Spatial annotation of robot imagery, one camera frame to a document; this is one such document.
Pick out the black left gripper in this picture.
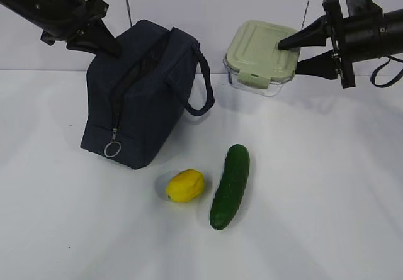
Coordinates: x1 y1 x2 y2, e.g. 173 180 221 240
40 0 122 57

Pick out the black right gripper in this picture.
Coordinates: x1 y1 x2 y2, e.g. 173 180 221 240
278 0 383 89

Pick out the glass container green lid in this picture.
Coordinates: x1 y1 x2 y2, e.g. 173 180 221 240
223 20 300 97

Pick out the navy blue lunch bag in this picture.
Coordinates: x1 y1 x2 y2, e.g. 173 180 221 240
81 20 215 169

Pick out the green cucumber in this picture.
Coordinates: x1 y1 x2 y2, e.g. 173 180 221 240
209 144 250 230

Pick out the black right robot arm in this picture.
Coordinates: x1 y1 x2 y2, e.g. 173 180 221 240
278 0 402 89

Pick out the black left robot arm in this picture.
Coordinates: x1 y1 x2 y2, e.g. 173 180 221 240
1 0 122 57

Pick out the yellow lemon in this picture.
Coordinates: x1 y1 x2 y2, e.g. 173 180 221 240
166 169 205 203

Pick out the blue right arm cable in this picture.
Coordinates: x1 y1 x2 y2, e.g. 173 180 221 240
370 55 403 89

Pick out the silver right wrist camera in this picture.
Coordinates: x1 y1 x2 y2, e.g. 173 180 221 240
346 0 383 16

